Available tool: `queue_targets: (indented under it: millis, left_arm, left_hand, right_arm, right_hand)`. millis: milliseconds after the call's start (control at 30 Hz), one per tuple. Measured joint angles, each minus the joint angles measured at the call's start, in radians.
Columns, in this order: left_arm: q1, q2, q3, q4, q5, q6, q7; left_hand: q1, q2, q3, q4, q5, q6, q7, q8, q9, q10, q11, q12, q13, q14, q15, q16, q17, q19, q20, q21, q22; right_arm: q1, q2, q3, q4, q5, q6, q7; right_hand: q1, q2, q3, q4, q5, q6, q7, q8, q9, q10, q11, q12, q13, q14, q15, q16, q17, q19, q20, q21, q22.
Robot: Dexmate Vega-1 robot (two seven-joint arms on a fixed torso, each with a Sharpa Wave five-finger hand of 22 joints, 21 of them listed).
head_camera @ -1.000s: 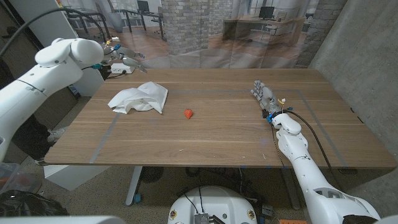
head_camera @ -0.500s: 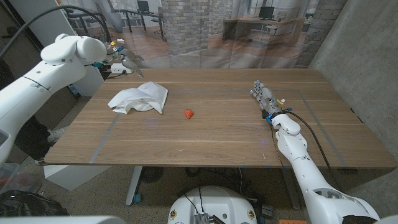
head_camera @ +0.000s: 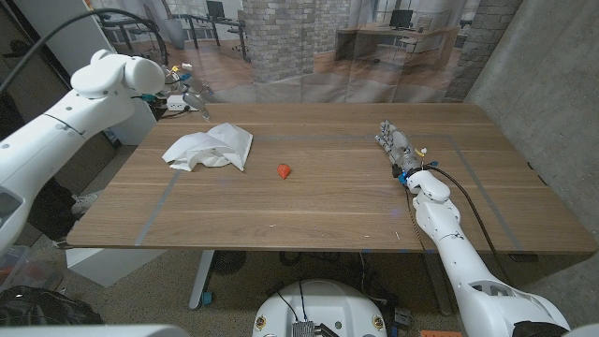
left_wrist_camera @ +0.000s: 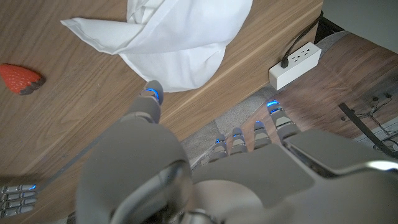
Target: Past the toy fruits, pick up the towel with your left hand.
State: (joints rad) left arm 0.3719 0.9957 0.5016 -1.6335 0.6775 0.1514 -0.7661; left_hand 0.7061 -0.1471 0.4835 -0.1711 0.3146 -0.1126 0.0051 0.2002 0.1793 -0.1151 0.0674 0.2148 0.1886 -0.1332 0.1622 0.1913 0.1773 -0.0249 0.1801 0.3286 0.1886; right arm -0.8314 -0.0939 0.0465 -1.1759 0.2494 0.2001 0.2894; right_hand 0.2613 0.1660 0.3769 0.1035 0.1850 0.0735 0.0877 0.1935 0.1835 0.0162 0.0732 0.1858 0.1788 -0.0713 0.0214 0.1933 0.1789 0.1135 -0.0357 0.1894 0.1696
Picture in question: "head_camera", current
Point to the black bag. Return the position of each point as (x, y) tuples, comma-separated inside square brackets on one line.
[(42, 306)]

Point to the white table leg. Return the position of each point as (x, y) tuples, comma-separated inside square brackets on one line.
[(201, 281)]

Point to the white cabinet panel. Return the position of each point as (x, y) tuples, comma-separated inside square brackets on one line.
[(42, 14)]

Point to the orange flat object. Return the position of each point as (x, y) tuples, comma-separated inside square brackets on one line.
[(440, 333)]

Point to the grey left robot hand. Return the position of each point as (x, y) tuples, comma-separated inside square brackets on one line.
[(189, 91)]

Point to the printed office backdrop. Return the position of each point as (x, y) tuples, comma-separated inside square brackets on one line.
[(304, 47)]

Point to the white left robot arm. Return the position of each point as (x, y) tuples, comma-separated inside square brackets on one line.
[(56, 136)]

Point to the blue table foot pad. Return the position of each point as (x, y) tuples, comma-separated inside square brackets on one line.
[(207, 298)]

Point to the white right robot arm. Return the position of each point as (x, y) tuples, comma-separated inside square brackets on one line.
[(458, 267)]

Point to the clear plastic bin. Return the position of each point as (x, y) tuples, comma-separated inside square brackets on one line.
[(33, 271)]

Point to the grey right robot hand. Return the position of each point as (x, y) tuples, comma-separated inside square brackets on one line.
[(400, 145)]

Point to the grey floor box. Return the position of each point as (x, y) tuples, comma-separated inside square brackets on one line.
[(403, 317)]

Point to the white floor box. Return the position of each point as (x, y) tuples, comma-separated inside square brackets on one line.
[(112, 267)]

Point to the white power strip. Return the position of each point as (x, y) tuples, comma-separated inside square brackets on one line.
[(178, 104)]

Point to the red toy strawberry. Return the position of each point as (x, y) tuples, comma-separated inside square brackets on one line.
[(283, 171)]

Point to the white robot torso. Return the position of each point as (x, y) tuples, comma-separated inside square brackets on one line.
[(327, 304)]

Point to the person in dark clothes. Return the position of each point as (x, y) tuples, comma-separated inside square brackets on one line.
[(51, 210)]

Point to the black round grille object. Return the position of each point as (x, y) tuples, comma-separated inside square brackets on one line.
[(228, 262)]

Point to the white cloth towel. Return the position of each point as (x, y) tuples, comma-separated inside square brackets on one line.
[(210, 145)]

